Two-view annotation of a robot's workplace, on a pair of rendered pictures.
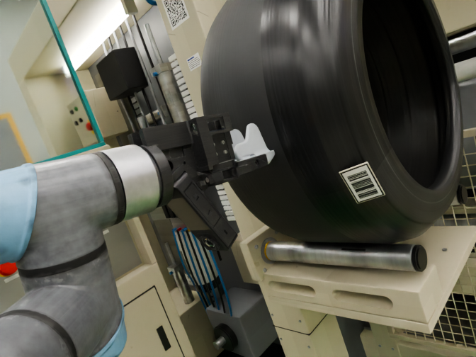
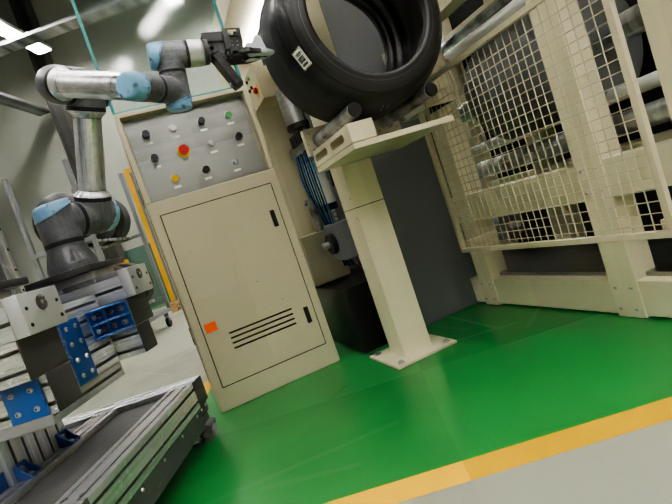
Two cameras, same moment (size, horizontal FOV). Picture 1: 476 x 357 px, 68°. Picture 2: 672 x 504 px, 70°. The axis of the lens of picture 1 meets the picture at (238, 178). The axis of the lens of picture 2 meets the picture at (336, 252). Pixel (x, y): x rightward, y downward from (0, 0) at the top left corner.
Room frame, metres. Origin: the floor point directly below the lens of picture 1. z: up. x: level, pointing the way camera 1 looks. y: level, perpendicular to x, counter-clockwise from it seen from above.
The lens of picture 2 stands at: (-0.89, -0.62, 0.61)
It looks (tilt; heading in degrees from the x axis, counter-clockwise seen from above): 4 degrees down; 22
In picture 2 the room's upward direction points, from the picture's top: 19 degrees counter-clockwise
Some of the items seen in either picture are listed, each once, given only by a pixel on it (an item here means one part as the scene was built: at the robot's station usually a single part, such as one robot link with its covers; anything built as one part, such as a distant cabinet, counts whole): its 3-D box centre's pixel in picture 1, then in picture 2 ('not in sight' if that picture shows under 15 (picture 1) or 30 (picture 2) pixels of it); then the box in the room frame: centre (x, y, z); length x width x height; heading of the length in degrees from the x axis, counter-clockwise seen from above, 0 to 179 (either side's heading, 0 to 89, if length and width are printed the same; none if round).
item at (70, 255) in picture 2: not in sight; (69, 256); (0.25, 0.73, 0.77); 0.15 x 0.15 x 0.10
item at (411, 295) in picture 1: (338, 282); (341, 144); (0.68, -0.12, 0.84); 0.36 x 0.09 x 0.06; 42
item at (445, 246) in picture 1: (372, 263); (380, 145); (0.77, -0.23, 0.80); 0.37 x 0.36 x 0.02; 132
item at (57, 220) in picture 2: not in sight; (58, 221); (0.26, 0.73, 0.88); 0.13 x 0.12 x 0.14; 174
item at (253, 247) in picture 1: (298, 224); (352, 130); (0.90, -0.11, 0.90); 0.40 x 0.03 x 0.10; 132
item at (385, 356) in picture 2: not in sight; (411, 348); (0.95, -0.04, 0.01); 0.27 x 0.27 x 0.02; 42
